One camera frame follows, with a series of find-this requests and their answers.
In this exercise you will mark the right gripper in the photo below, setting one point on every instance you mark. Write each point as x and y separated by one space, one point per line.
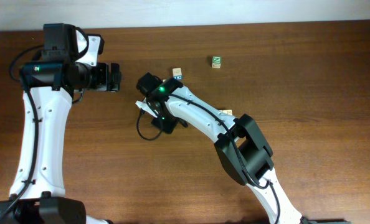
167 129

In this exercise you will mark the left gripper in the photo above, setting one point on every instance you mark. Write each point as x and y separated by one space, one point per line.
104 84

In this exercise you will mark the plain wooden picture block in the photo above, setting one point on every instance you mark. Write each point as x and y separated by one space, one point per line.
229 112

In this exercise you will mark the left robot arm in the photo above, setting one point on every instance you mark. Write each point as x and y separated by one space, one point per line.
62 69

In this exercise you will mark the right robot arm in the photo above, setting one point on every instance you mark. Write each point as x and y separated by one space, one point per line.
242 149

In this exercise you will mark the blue-sided wooden block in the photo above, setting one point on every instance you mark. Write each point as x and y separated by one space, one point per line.
177 73

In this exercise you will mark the green N wooden block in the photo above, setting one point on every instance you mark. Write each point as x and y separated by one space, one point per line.
216 62

